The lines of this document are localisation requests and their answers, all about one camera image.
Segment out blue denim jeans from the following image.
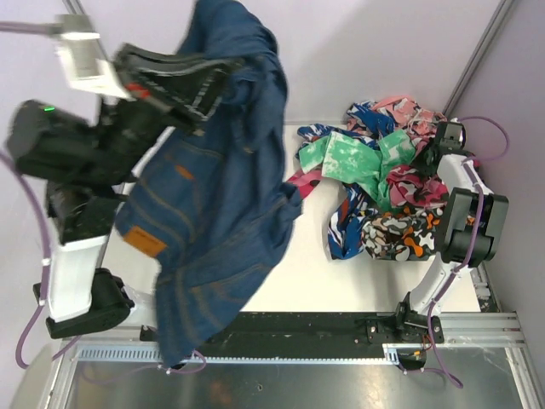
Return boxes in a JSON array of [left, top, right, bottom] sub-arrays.
[[115, 1, 301, 366]]

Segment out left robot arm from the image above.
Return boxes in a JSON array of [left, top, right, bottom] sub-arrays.
[[6, 44, 244, 339]]

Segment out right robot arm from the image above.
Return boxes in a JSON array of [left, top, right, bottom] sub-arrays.
[[364, 119, 508, 347]]

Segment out light pink patterned cloth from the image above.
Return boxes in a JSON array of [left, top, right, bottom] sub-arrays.
[[345, 95, 446, 153]]

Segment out pink camouflage cloth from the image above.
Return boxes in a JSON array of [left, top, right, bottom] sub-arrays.
[[285, 164, 449, 210]]

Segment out black white orange cloth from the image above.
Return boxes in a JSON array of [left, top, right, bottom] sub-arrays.
[[361, 205, 444, 262]]

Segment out green tie-dye cloth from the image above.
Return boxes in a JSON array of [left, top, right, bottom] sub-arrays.
[[299, 130, 416, 210]]

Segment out blue patterned cloth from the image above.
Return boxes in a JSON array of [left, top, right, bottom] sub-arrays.
[[291, 119, 379, 260]]

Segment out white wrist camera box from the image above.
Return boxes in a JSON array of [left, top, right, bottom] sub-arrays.
[[54, 14, 131, 100]]

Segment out aluminium corner post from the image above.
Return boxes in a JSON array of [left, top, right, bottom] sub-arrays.
[[443, 0, 519, 117]]

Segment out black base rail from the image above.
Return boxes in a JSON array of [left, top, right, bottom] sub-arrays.
[[139, 311, 445, 364]]

